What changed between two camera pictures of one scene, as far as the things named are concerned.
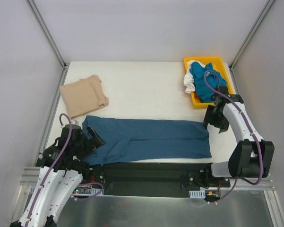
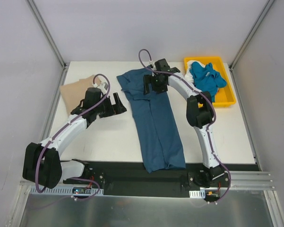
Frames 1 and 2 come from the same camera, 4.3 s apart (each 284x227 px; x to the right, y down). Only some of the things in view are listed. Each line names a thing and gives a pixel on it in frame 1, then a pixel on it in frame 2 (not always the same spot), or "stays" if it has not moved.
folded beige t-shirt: x=84 y=96 stays
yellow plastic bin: x=218 y=65 stays
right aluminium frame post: x=267 y=6 stays
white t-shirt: x=188 y=80 stays
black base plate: x=153 y=179 stays
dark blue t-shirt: x=131 y=138 to x=159 y=136
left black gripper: x=91 y=141 to x=110 y=108
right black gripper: x=214 y=119 to x=150 y=82
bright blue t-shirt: x=198 y=70 stays
